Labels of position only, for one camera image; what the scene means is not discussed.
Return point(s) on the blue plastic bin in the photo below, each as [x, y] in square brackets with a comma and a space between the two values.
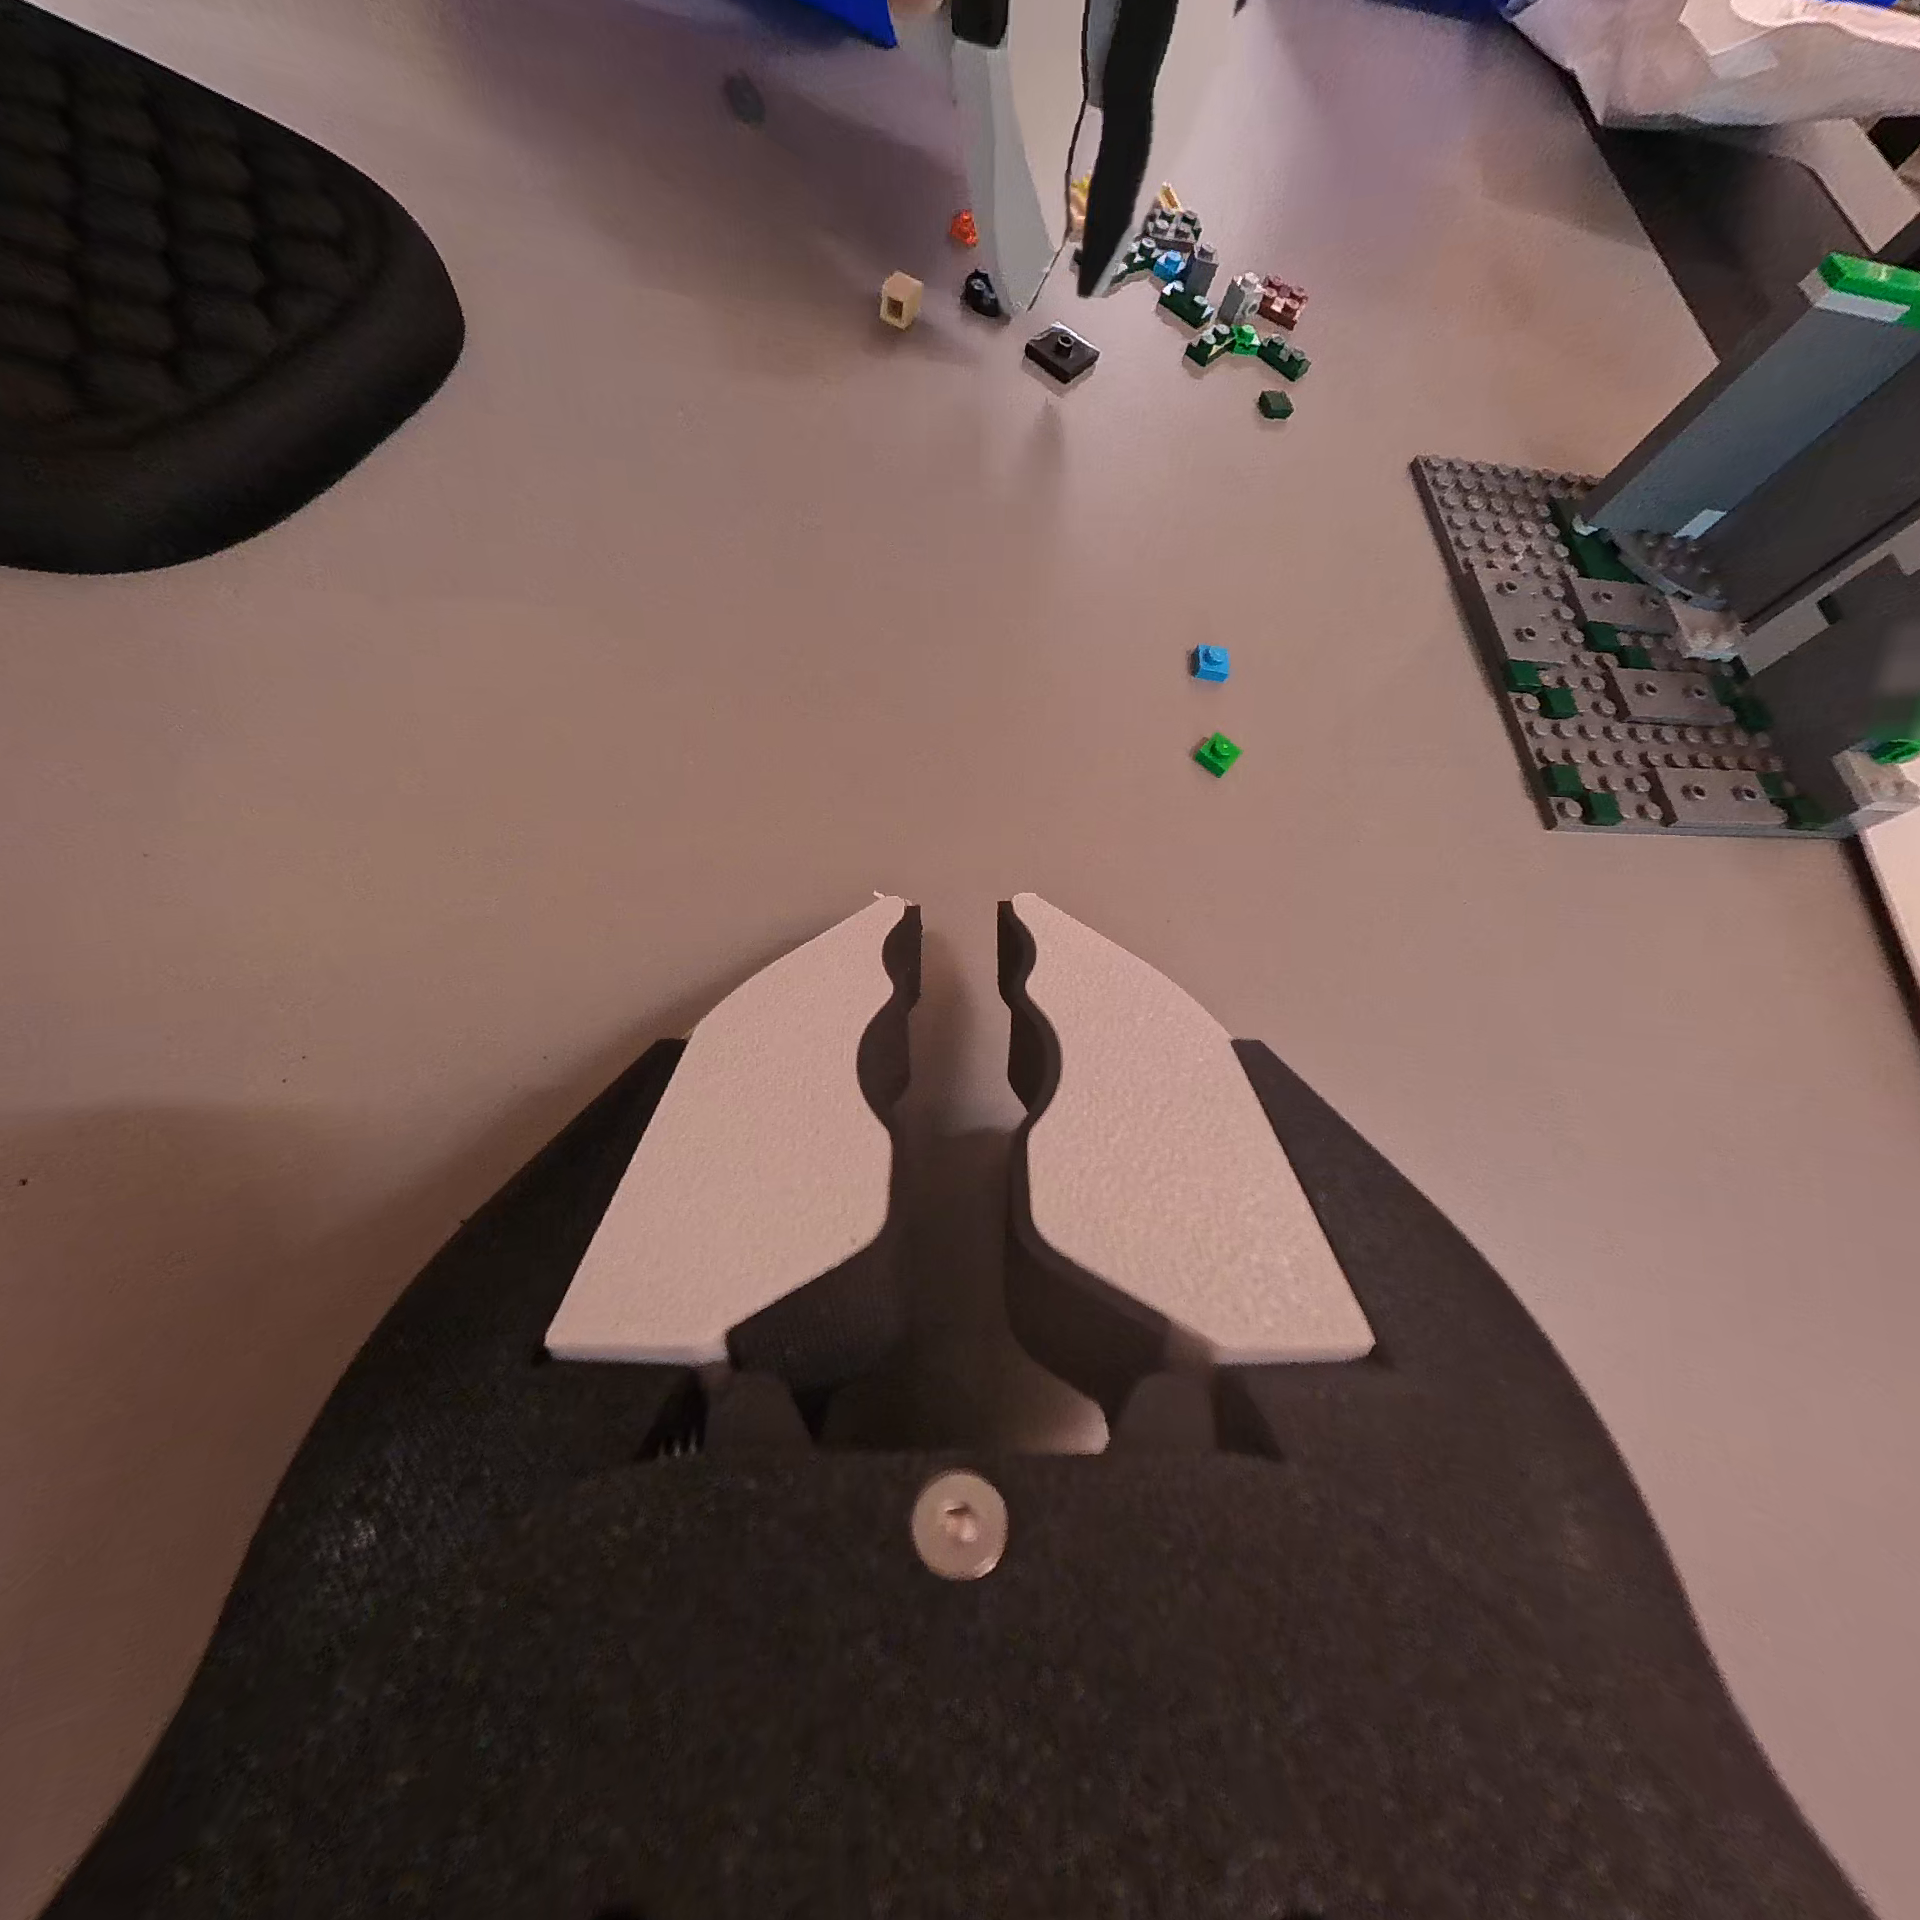
[834, 18]

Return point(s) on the pile of small bricks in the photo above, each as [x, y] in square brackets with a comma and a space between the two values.
[1202, 283]

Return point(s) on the small tan brick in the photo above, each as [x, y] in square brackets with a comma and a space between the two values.
[899, 298]

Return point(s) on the grey toy brick building model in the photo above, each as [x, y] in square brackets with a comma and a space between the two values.
[1725, 450]

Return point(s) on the black square plate with stud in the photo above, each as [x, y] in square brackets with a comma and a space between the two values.
[1062, 355]

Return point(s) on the small bright green brick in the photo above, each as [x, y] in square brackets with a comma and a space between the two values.
[1219, 755]

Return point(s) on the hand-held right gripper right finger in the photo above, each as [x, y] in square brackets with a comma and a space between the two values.
[1184, 1201]

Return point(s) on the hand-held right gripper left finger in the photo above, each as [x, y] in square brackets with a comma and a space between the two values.
[750, 1184]

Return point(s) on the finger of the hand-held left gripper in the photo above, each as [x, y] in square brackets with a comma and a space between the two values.
[1028, 149]
[1205, 75]

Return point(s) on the small blue brick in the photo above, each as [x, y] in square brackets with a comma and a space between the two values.
[1213, 664]

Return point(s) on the white book stand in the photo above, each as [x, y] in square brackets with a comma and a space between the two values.
[1899, 930]

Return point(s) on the white printed paper bag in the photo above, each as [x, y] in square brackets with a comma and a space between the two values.
[1725, 44]

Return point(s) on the small black round piece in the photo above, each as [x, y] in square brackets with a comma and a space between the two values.
[984, 292]

